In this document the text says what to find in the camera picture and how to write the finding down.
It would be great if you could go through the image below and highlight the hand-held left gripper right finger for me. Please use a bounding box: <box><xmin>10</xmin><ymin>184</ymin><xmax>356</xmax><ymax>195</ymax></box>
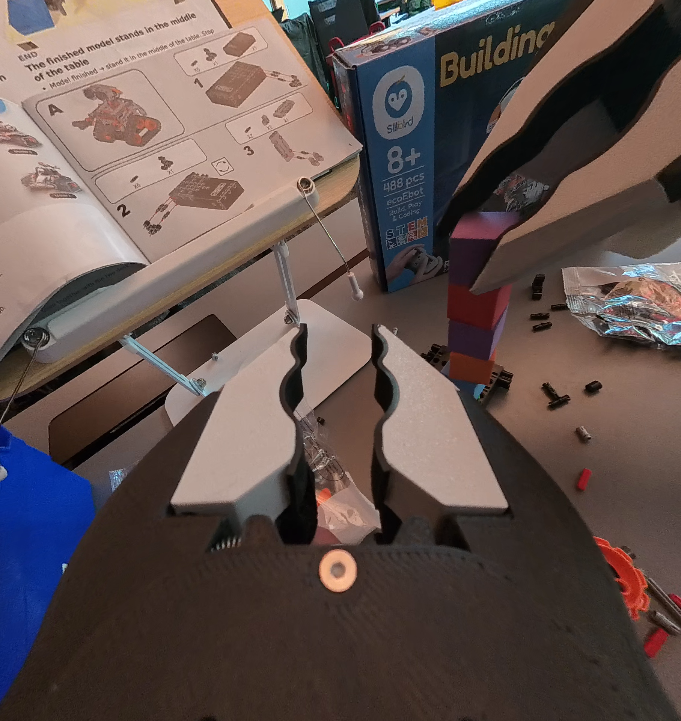
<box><xmin>369</xmin><ymin>325</ymin><xmax>510</xmax><ymax>532</ymax></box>

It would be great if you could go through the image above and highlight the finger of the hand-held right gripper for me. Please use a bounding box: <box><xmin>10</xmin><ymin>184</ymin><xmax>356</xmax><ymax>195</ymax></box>
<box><xmin>470</xmin><ymin>167</ymin><xmax>681</xmax><ymax>294</ymax></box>
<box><xmin>446</xmin><ymin>0</ymin><xmax>681</xmax><ymax>226</ymax></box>

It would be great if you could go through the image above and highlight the red foam cube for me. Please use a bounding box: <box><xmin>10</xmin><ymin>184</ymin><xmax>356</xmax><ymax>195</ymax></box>
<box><xmin>446</xmin><ymin>282</ymin><xmax>510</xmax><ymax>330</ymax></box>

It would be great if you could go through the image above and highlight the purple foam cube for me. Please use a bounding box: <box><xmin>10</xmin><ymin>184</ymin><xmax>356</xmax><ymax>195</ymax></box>
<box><xmin>448</xmin><ymin>319</ymin><xmax>508</xmax><ymax>361</ymax></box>
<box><xmin>448</xmin><ymin>212</ymin><xmax>521</xmax><ymax>288</ymax></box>

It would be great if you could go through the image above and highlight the clear bag with orange gear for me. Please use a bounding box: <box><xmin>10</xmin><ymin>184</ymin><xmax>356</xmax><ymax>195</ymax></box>
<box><xmin>299</xmin><ymin>412</ymin><xmax>382</xmax><ymax>539</ymax></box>

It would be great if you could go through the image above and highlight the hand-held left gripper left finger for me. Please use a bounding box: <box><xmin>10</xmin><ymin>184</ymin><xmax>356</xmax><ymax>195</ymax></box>
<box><xmin>170</xmin><ymin>325</ymin><xmax>316</xmax><ymax>537</ymax></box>

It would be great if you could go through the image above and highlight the orange foam cube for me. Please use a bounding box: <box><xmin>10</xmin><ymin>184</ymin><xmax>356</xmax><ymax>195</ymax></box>
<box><xmin>446</xmin><ymin>352</ymin><xmax>499</xmax><ymax>385</ymax></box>

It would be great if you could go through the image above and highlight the silver plastic parts bag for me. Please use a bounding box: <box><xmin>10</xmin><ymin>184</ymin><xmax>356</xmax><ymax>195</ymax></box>
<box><xmin>563</xmin><ymin>262</ymin><xmax>681</xmax><ymax>348</ymax></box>

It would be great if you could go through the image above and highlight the instruction booklet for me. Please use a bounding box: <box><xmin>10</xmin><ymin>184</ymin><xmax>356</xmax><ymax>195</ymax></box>
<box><xmin>0</xmin><ymin>0</ymin><xmax>364</xmax><ymax>378</ymax></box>

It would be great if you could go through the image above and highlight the blue plastic bin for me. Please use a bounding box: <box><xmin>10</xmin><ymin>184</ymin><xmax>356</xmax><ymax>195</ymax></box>
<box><xmin>0</xmin><ymin>426</ymin><xmax>96</xmax><ymax>721</ymax></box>

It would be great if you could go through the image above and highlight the grey desk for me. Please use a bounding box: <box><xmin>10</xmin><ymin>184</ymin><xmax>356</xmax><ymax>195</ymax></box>
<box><xmin>3</xmin><ymin>209</ymin><xmax>681</xmax><ymax>721</ymax></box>

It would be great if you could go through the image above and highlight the blue robot kit box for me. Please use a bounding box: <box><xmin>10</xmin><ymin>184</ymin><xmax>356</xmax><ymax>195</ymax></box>
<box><xmin>330</xmin><ymin>0</ymin><xmax>566</xmax><ymax>294</ymax></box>

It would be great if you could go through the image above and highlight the grey axle rod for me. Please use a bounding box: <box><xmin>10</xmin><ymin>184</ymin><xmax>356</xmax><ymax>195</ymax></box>
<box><xmin>647</xmin><ymin>577</ymin><xmax>681</xmax><ymax>629</ymax></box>

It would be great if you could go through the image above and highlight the white book stand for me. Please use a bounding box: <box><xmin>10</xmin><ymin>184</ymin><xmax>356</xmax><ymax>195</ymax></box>
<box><xmin>0</xmin><ymin>158</ymin><xmax>375</xmax><ymax>485</ymax></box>

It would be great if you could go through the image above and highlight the orange plastic gear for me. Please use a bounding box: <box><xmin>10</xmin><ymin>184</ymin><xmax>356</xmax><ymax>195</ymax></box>
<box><xmin>594</xmin><ymin>537</ymin><xmax>651</xmax><ymax>620</ymax></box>

